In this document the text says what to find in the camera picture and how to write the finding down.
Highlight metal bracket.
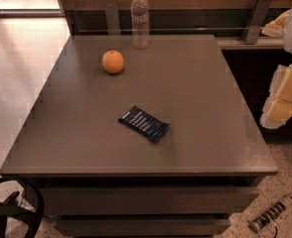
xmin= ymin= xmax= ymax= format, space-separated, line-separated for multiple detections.
xmin=103 ymin=0 xmax=121 ymax=35
xmin=242 ymin=0 xmax=272 ymax=45

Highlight orange fruit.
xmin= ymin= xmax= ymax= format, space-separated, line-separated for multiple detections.
xmin=102 ymin=51 xmax=124 ymax=74

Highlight right metal bracket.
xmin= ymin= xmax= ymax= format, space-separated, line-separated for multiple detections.
xmin=242 ymin=0 xmax=272 ymax=45

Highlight left metal bracket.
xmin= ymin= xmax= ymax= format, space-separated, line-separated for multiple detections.
xmin=103 ymin=0 xmax=121 ymax=35

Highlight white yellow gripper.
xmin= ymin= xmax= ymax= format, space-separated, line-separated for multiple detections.
xmin=260 ymin=63 xmax=292 ymax=129

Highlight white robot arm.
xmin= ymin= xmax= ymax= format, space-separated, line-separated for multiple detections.
xmin=260 ymin=8 xmax=292 ymax=129

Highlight blue rxbar blueberry bar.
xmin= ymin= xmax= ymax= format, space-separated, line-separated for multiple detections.
xmin=118 ymin=105 xmax=169 ymax=144

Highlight clear plastic water bottle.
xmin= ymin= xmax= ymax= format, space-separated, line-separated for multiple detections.
xmin=131 ymin=0 xmax=150 ymax=50

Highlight grey cabinet drawers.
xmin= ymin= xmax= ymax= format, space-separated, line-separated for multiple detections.
xmin=41 ymin=184 xmax=258 ymax=238

